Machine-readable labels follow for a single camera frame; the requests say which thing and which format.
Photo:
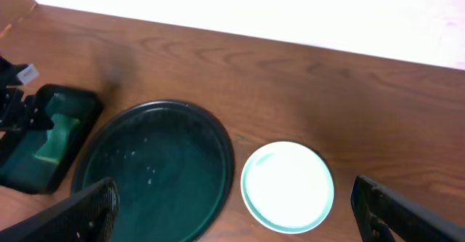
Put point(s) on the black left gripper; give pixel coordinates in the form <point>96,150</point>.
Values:
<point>19,112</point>

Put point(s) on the round dark green tray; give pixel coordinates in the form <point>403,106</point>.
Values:
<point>173,165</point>

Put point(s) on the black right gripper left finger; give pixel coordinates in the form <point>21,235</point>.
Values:
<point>87,215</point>

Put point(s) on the white plate green stain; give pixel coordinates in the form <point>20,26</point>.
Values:
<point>287,187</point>

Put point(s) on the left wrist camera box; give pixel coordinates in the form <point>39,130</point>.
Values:
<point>27,74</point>

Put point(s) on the rectangular dark green tray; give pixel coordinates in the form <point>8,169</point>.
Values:
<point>36,159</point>

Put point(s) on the green sponge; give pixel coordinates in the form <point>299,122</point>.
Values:
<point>58,139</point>

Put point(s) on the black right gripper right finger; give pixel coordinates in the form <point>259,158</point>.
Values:
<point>381,212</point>

